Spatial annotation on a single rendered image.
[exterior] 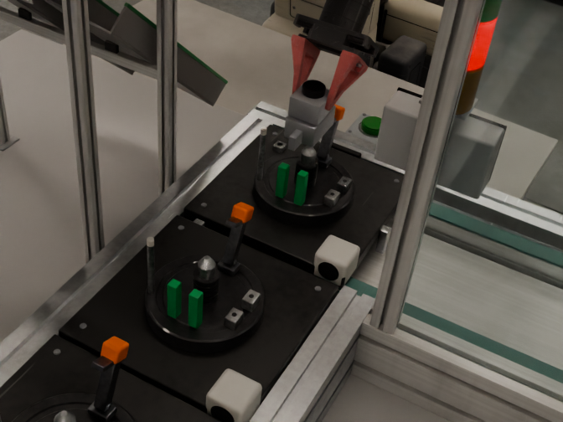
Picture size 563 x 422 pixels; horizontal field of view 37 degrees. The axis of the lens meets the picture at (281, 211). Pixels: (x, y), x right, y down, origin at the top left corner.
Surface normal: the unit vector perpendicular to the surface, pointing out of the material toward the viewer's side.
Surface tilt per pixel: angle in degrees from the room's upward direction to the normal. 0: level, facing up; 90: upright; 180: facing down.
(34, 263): 0
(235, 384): 0
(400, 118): 90
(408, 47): 0
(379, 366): 90
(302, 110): 91
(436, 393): 90
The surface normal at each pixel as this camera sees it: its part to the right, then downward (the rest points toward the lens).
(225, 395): 0.09, -0.75
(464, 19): -0.47, 0.54
